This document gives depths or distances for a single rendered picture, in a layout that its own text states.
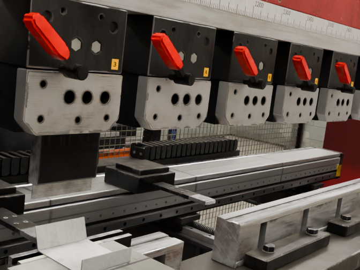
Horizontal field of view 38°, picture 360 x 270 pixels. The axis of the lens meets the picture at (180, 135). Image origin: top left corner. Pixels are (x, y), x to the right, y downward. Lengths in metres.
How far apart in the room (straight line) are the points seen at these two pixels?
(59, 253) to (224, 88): 0.39
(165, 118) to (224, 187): 0.71
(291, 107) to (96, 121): 0.53
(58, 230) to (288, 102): 0.55
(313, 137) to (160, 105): 7.79
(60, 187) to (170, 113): 0.20
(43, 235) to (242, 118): 0.42
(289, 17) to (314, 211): 0.53
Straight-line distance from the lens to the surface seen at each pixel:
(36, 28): 0.59
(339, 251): 1.33
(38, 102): 0.64
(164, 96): 0.78
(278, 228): 1.23
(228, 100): 0.91
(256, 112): 1.00
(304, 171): 1.89
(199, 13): 0.84
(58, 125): 0.66
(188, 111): 0.83
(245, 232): 1.10
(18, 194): 0.94
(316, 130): 8.51
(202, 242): 1.32
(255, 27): 0.97
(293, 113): 1.13
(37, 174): 0.70
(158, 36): 0.72
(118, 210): 1.18
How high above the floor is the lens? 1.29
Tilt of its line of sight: 9 degrees down
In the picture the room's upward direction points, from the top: 7 degrees clockwise
